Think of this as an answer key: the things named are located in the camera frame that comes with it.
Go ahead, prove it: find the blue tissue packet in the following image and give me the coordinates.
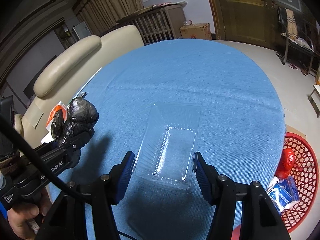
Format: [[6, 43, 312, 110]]
[[267, 175, 300, 214]]

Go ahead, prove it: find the black plastic bag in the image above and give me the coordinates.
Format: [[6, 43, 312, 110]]
[[52, 97, 99, 146]]

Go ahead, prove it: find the clear plastic tray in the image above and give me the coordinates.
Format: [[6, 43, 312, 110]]
[[133, 102, 201, 192]]

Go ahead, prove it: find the red plastic bag ball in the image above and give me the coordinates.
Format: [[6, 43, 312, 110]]
[[274, 148, 296, 179]]

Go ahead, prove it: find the person's left hand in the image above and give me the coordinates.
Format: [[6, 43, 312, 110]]
[[7, 187, 52, 239]]

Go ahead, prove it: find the orange white box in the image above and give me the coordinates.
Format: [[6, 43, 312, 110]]
[[41, 101, 68, 144]]

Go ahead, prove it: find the red plastic basket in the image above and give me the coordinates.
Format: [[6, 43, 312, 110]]
[[281, 132, 319, 232]]

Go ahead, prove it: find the beige leather sofa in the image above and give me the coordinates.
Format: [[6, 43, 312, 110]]
[[15, 25, 144, 148]]

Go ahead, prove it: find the blue table cloth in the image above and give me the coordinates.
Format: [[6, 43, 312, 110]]
[[59, 39, 285, 239]]

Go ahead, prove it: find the white small stool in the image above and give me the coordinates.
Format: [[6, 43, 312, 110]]
[[308, 85, 320, 119]]

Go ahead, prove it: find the beige curtain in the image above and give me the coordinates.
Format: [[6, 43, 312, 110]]
[[72, 0, 143, 35]]

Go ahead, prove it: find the wooden slatted crib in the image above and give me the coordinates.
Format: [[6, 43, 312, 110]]
[[116, 3, 186, 45]]

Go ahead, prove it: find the cardboard box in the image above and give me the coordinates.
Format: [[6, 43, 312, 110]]
[[180, 23, 212, 41]]

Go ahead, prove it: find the black metal chair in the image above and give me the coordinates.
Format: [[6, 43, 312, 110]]
[[277, 7, 319, 75]]

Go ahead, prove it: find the wooden door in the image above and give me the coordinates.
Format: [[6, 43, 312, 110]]
[[209, 0, 277, 49]]

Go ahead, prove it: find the black cable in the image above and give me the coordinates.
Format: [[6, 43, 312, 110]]
[[0, 115, 75, 196]]

